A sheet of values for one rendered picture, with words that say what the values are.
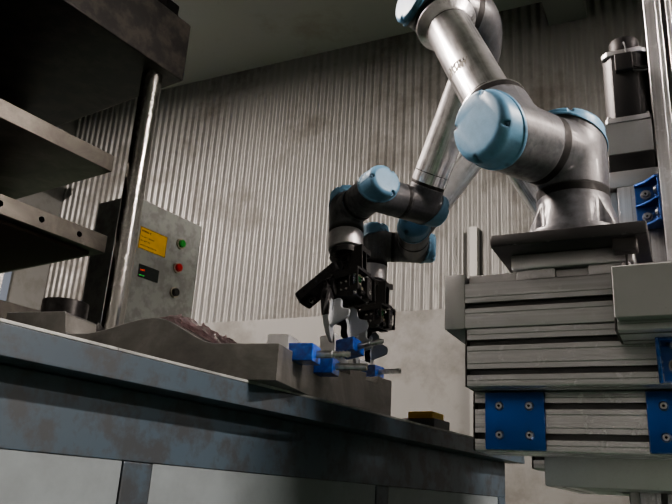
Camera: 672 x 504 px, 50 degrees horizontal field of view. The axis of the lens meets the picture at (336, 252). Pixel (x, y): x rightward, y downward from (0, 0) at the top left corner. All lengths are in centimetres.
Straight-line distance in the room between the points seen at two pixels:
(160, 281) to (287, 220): 217
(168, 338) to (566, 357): 60
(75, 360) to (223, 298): 357
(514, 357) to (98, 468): 60
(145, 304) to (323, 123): 255
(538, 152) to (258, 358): 53
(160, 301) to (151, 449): 128
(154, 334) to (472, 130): 59
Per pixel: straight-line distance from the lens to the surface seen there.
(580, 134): 123
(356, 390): 147
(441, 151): 154
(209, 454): 111
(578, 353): 111
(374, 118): 439
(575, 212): 117
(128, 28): 220
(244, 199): 460
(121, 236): 205
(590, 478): 122
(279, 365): 109
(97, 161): 216
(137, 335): 120
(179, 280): 233
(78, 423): 95
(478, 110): 116
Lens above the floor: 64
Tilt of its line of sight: 19 degrees up
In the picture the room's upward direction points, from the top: 3 degrees clockwise
